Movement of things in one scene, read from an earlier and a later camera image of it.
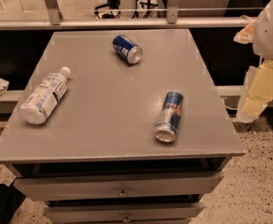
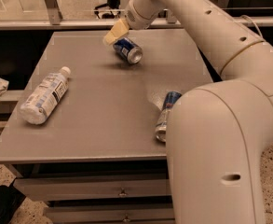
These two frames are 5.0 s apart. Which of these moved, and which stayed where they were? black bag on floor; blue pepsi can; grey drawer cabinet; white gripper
Moved: white gripper
Stayed: grey drawer cabinet; blue pepsi can; black bag on floor
